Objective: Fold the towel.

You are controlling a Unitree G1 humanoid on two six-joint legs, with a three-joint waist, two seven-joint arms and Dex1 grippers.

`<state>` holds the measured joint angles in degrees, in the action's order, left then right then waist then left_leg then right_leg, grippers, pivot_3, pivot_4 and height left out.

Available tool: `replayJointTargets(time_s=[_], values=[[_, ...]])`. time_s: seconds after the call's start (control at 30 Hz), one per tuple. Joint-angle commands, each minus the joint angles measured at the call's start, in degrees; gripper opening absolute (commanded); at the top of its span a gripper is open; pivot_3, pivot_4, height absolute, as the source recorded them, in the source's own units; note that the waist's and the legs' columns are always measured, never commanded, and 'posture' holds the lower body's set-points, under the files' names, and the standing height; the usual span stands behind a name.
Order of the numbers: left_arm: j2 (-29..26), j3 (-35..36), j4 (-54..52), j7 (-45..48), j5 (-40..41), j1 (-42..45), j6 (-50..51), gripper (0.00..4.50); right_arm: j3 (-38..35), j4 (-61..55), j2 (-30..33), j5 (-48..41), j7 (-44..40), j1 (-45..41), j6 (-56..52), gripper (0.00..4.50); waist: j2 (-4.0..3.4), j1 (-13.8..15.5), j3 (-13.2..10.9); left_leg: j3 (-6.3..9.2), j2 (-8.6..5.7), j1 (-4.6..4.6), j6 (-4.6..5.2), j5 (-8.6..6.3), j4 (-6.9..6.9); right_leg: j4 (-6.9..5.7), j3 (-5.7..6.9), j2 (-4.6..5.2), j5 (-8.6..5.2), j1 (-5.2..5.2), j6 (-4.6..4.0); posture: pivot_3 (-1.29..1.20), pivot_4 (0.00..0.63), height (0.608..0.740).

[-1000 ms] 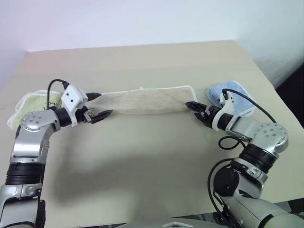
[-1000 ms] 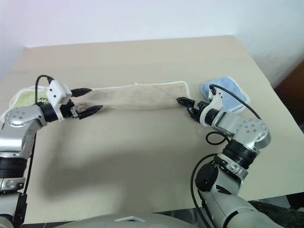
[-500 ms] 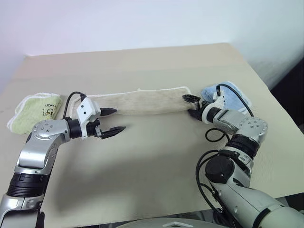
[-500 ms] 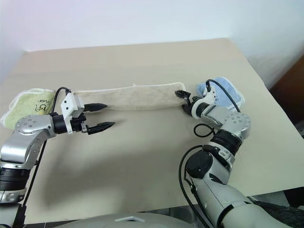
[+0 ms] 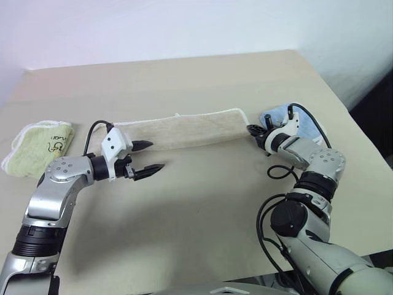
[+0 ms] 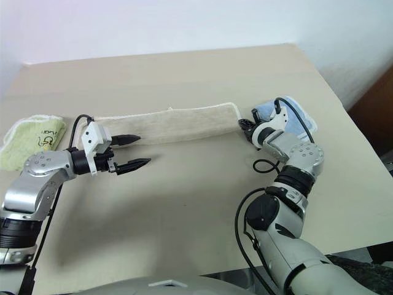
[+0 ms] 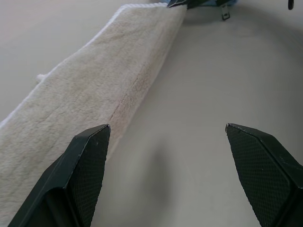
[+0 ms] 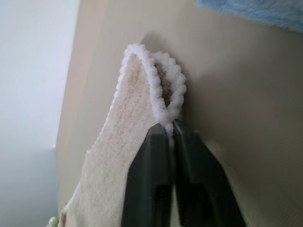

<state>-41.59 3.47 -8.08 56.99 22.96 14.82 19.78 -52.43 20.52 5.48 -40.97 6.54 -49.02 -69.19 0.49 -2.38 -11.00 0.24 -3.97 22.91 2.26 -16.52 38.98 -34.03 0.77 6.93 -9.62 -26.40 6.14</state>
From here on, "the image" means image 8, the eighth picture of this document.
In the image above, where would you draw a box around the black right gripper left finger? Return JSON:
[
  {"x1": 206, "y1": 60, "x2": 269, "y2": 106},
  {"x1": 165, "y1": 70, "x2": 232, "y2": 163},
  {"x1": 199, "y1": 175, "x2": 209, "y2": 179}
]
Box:
[{"x1": 121, "y1": 124, "x2": 175, "y2": 227}]

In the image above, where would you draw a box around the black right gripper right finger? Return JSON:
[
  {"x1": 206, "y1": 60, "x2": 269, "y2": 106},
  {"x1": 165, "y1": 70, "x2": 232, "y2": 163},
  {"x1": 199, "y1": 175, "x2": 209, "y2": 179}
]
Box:
[{"x1": 172, "y1": 120, "x2": 246, "y2": 227}]

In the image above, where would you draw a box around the cream towel with white trim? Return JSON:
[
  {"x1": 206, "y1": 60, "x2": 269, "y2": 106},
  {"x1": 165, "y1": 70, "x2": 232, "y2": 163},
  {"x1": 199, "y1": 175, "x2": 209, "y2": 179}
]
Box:
[{"x1": 57, "y1": 43, "x2": 187, "y2": 227}]

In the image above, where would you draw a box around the blue fluffy towel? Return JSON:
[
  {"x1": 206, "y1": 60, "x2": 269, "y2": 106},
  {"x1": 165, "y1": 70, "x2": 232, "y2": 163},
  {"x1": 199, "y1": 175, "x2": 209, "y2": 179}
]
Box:
[{"x1": 194, "y1": 0, "x2": 303, "y2": 32}]

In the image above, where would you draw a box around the pale green cloth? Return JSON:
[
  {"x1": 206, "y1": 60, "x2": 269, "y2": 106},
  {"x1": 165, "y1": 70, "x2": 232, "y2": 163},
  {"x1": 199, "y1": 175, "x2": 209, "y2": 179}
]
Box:
[{"x1": 47, "y1": 209, "x2": 62, "y2": 227}]

